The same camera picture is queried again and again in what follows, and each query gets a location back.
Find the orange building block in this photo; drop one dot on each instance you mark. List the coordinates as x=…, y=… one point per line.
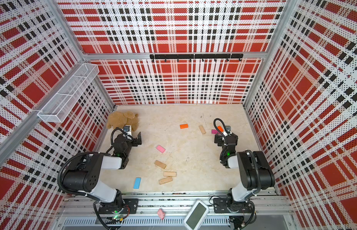
x=183, y=126

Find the brown teddy bear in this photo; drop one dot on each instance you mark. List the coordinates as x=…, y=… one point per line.
x=119, y=119

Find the white wire mesh basket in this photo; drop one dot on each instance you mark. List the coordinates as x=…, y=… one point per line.
x=60, y=105

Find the pink block on rail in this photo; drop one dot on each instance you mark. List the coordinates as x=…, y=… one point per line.
x=161, y=214

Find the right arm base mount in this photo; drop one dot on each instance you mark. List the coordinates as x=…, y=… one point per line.
x=241, y=214

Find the black hook rail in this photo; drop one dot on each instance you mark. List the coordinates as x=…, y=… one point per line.
x=196, y=56

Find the pink building block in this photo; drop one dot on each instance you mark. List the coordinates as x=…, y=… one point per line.
x=160, y=148

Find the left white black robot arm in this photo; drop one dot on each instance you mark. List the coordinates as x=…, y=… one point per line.
x=80, y=175

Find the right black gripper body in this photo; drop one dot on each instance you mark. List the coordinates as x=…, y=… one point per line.
x=219, y=139

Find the wooden block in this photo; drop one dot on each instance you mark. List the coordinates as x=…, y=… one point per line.
x=202, y=129
x=165, y=180
x=160, y=164
x=169, y=174

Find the white tablet device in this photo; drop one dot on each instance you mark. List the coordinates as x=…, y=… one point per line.
x=196, y=216

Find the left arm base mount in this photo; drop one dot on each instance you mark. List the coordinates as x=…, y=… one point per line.
x=112, y=215

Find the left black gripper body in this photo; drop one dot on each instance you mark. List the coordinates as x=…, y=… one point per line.
x=133, y=143

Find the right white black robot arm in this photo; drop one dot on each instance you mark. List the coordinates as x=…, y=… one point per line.
x=255, y=172

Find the light blue front block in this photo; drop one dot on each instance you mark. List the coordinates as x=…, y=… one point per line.
x=137, y=183

